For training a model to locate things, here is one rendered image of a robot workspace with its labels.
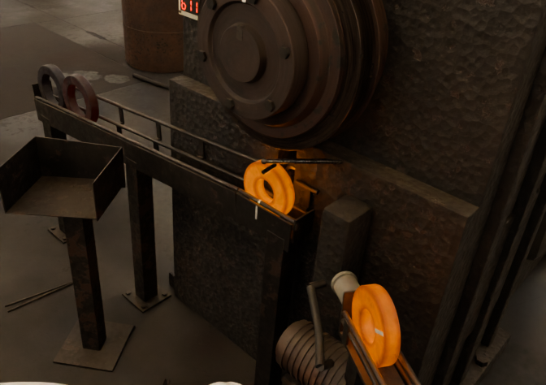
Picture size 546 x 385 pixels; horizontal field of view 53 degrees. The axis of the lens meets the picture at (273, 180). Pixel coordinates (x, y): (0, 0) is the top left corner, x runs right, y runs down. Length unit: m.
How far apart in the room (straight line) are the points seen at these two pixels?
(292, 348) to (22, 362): 1.03
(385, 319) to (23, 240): 1.81
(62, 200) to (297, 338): 0.77
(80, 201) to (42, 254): 0.85
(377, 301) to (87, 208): 0.86
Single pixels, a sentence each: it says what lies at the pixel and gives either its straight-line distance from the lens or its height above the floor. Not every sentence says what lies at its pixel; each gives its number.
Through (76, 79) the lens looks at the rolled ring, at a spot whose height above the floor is 0.76.
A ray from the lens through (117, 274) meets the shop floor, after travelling 2.27.
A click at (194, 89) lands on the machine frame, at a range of 1.61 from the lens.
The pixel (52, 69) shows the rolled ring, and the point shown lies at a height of 0.74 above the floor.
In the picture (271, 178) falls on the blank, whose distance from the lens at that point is 1.35.
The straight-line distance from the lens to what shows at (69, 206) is 1.60.
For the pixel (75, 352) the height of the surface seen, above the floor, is 0.01.
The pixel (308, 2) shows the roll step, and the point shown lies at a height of 1.24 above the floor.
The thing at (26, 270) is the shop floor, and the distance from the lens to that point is 2.38.
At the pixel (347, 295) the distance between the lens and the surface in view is 1.15.
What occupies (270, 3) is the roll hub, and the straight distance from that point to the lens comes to 1.07.
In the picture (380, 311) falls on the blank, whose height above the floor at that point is 0.78.
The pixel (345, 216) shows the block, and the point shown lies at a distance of 1.22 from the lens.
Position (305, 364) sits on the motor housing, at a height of 0.50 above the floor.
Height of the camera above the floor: 1.48
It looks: 31 degrees down
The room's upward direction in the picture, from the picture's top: 5 degrees clockwise
